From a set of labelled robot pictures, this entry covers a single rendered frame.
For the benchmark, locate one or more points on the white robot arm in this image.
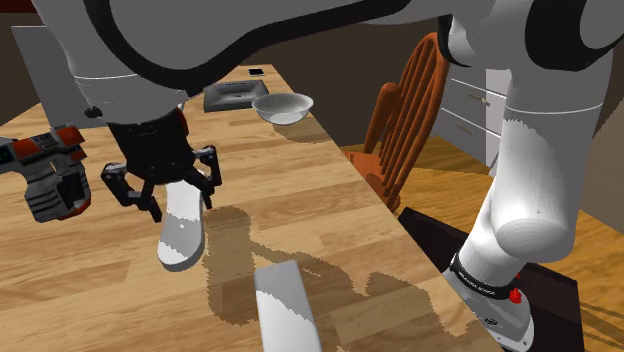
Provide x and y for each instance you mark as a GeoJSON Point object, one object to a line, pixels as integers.
{"type": "Point", "coordinates": [531, 185]}

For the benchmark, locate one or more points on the black phone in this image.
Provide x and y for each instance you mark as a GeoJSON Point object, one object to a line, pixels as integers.
{"type": "Point", "coordinates": [256, 72]}

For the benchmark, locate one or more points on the white bowl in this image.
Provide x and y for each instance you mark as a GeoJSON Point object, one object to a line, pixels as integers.
{"type": "Point", "coordinates": [282, 107]}

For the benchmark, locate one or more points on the white chest of drawers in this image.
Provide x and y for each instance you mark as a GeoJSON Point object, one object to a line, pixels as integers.
{"type": "Point", "coordinates": [468, 117]}

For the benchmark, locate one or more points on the wooden table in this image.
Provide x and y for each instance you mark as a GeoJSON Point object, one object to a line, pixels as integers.
{"type": "Point", "coordinates": [292, 190]}

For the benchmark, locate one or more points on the grey and red toy gun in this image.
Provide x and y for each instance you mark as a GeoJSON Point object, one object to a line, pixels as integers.
{"type": "Point", "coordinates": [53, 185]}

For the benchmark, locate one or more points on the brown wooden chair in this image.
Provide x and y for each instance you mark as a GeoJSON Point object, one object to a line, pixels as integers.
{"type": "Point", "coordinates": [404, 122]}

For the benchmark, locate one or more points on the dark robot stand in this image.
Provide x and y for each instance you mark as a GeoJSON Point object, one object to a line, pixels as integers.
{"type": "Point", "coordinates": [551, 302]}

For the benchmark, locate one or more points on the white flat rectangular block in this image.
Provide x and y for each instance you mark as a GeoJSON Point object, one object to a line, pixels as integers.
{"type": "Point", "coordinates": [285, 312]}

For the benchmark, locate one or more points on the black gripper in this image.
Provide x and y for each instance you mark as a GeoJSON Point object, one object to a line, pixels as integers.
{"type": "Point", "coordinates": [151, 146]}

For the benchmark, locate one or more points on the white tall vase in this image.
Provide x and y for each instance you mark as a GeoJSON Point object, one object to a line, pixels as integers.
{"type": "Point", "coordinates": [183, 234]}

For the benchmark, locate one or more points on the grey square tray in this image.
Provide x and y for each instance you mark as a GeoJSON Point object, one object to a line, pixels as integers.
{"type": "Point", "coordinates": [234, 95]}

